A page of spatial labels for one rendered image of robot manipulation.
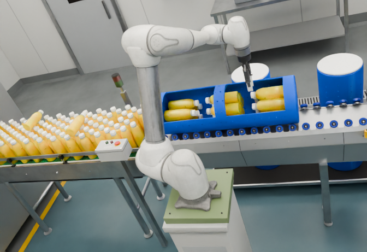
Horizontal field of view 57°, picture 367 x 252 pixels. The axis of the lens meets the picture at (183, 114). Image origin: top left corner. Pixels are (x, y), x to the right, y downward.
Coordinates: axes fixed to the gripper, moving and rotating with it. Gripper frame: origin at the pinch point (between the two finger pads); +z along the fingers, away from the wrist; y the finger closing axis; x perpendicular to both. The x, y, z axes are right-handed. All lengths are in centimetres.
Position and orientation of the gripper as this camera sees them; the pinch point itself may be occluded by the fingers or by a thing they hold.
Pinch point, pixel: (249, 83)
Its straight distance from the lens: 204.4
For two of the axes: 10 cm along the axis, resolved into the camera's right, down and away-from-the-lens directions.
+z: 2.9, 7.9, 5.4
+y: 2.2, -6.0, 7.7
